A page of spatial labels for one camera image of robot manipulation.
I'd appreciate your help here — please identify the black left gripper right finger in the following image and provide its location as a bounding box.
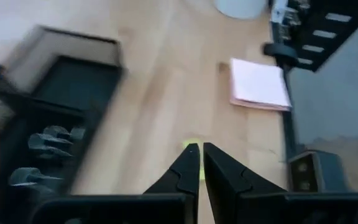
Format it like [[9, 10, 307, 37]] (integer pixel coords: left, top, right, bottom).
[[203, 142, 358, 224]]

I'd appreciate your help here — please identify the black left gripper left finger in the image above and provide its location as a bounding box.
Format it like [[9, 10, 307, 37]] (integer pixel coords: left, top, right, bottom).
[[28, 142, 201, 224]]

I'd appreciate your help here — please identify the yellow eraser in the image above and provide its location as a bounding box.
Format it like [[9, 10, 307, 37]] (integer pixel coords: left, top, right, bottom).
[[182, 138, 205, 180]]

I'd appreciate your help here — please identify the black binder clip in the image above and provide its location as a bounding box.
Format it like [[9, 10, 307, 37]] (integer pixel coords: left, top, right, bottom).
[[44, 124, 86, 141], [9, 167, 65, 187], [28, 133, 74, 159]]

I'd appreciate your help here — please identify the pink sticky note pad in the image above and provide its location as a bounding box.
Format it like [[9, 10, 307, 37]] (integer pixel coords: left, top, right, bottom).
[[228, 57, 293, 112]]

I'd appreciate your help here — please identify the black mesh desk organizer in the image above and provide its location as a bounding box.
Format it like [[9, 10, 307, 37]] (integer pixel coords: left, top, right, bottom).
[[0, 24, 126, 224]]

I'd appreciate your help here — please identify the green plant in white pot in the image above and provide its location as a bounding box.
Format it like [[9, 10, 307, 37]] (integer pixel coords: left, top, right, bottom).
[[213, 0, 269, 21]]

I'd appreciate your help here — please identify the grey camera box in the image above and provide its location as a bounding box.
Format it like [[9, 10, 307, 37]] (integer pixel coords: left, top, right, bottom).
[[287, 150, 351, 192]]

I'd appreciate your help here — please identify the black frame clamp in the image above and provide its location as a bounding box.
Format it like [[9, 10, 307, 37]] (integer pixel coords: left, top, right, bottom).
[[262, 42, 298, 68]]

